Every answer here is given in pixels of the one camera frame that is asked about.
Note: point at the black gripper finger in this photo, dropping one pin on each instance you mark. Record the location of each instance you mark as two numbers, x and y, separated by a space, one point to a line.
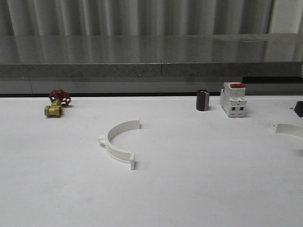
299 109

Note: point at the white pipe clamp half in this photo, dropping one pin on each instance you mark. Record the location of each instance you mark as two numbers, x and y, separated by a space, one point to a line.
116 153
289 129

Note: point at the grey stone counter ledge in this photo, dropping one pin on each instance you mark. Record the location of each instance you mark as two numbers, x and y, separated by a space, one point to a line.
177 64

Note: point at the dark cylindrical capacitor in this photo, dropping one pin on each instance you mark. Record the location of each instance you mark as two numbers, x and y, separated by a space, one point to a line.
202 100

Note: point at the brass valve red handwheel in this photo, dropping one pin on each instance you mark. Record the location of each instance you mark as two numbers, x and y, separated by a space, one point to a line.
59 99

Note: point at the grey corrugated curtain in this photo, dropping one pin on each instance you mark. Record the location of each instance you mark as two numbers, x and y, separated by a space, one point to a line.
150 17

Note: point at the white circuit breaker red switch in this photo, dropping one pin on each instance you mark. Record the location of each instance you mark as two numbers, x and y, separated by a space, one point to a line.
232 99

